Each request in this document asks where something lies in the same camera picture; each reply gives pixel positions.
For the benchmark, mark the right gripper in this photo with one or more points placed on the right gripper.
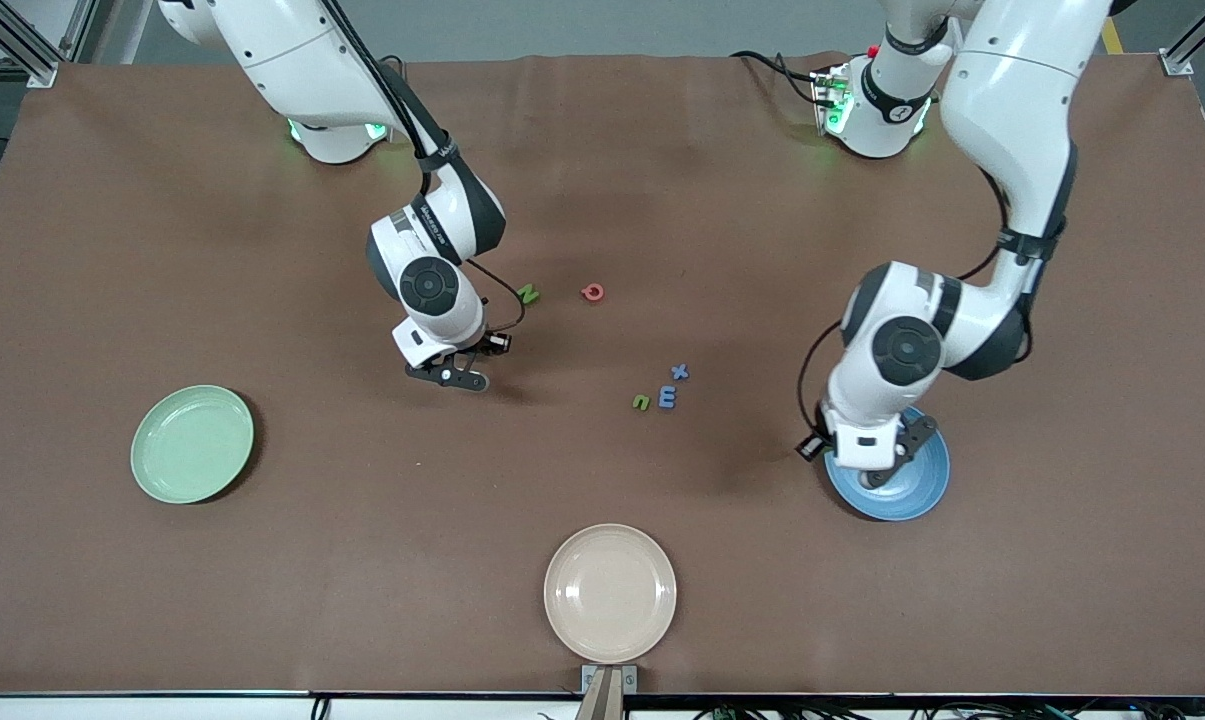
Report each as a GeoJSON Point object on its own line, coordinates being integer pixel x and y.
{"type": "Point", "coordinates": [478, 349]}

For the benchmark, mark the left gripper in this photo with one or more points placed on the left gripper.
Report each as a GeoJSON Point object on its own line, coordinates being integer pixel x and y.
{"type": "Point", "coordinates": [815, 446]}

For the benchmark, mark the pink foam letter Q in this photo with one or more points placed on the pink foam letter Q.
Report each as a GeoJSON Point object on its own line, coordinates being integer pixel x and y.
{"type": "Point", "coordinates": [585, 293]}

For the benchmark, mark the blue foam letter m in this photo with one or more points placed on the blue foam letter m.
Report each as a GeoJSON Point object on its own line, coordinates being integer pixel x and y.
{"type": "Point", "coordinates": [667, 397]}

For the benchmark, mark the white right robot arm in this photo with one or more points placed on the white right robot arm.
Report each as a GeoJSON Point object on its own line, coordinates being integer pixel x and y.
{"type": "Point", "coordinates": [292, 50]}

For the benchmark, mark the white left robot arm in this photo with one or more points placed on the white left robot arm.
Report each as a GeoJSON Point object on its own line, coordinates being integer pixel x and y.
{"type": "Point", "coordinates": [1012, 100]}

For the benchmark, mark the blue plate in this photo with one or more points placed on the blue plate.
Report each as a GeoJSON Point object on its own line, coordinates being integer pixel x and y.
{"type": "Point", "coordinates": [922, 490]}

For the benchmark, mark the brown table cover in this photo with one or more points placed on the brown table cover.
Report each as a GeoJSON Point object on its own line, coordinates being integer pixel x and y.
{"type": "Point", "coordinates": [762, 600]}

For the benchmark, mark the beige plate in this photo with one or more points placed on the beige plate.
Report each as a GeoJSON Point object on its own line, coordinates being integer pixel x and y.
{"type": "Point", "coordinates": [610, 593]}

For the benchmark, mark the green plate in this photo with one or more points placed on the green plate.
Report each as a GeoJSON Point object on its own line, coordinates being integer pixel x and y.
{"type": "Point", "coordinates": [192, 443]}

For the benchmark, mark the metal table edge bracket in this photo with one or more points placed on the metal table edge bracket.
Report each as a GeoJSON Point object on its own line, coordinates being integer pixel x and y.
{"type": "Point", "coordinates": [609, 690]}

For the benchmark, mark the table edge rail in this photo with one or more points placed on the table edge rail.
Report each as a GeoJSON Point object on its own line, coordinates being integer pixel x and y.
{"type": "Point", "coordinates": [262, 706]}

